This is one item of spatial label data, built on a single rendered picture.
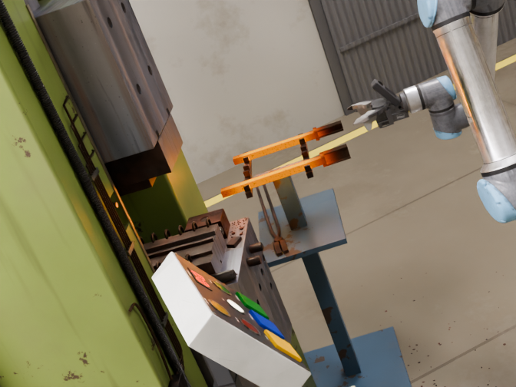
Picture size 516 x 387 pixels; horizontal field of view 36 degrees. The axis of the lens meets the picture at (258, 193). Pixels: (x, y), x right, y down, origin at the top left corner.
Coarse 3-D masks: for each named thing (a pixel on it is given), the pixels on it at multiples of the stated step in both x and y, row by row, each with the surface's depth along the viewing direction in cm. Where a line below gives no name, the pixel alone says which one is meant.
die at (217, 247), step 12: (204, 228) 236; (216, 228) 233; (156, 240) 240; (168, 240) 237; (204, 240) 227; (216, 240) 229; (156, 252) 231; (168, 252) 230; (180, 252) 228; (192, 252) 226; (204, 252) 223; (216, 252) 226; (204, 264) 219; (216, 264) 223
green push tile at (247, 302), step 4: (236, 292) 188; (240, 296) 185; (244, 296) 188; (240, 300) 184; (244, 300) 183; (248, 300) 186; (252, 300) 190; (244, 304) 182; (248, 304) 182; (252, 304) 185; (256, 304) 189; (248, 308) 182; (252, 308) 182; (256, 308) 185; (260, 308) 188; (256, 312) 183; (260, 312) 184; (264, 312) 187; (264, 316) 184; (268, 316) 185
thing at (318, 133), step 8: (320, 128) 277; (328, 128) 276; (336, 128) 277; (296, 136) 279; (304, 136) 277; (312, 136) 277; (320, 136) 277; (272, 144) 280; (280, 144) 278; (288, 144) 278; (296, 144) 278; (248, 152) 282; (256, 152) 279; (264, 152) 279; (272, 152) 279; (240, 160) 280
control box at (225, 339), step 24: (168, 264) 179; (192, 264) 184; (168, 288) 173; (192, 288) 164; (216, 288) 178; (192, 312) 159; (216, 312) 156; (240, 312) 171; (192, 336) 153; (216, 336) 154; (240, 336) 156; (264, 336) 166; (216, 360) 156; (240, 360) 158; (264, 360) 160; (288, 360) 162; (264, 384) 161; (288, 384) 163
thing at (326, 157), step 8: (344, 144) 256; (320, 152) 258; (328, 152) 255; (336, 152) 255; (344, 152) 255; (304, 160) 258; (312, 160) 256; (320, 160) 255; (328, 160) 256; (336, 160) 256; (288, 168) 257; (296, 168) 256; (304, 168) 256; (264, 176) 258; (272, 176) 257; (280, 176) 257; (288, 176) 257; (240, 184) 259; (256, 184) 258; (224, 192) 259; (232, 192) 259
